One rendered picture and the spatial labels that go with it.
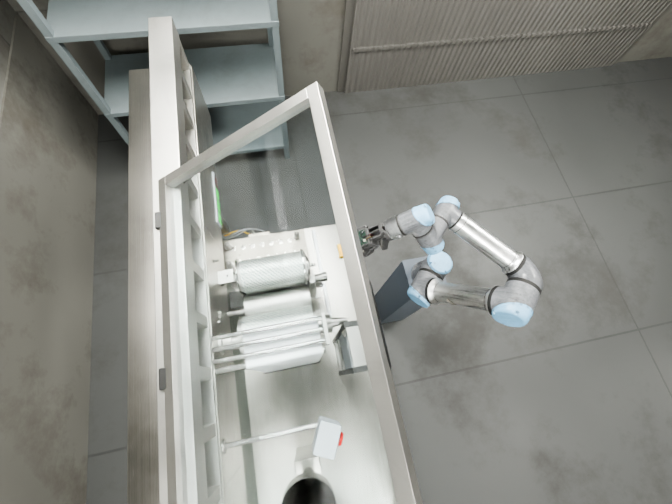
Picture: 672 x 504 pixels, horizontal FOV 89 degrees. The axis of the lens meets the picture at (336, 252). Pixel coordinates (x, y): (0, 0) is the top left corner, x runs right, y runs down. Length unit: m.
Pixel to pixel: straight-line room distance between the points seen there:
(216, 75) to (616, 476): 3.87
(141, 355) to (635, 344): 3.36
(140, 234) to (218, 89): 1.57
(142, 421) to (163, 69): 1.11
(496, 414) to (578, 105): 3.16
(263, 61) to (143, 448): 2.42
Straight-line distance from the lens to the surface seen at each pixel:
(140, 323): 1.24
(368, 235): 1.19
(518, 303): 1.32
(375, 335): 0.61
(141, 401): 1.21
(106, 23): 2.42
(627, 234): 3.94
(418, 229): 1.16
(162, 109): 1.30
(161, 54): 1.47
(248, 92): 2.64
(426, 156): 3.35
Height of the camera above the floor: 2.56
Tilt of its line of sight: 69 degrees down
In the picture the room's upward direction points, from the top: 12 degrees clockwise
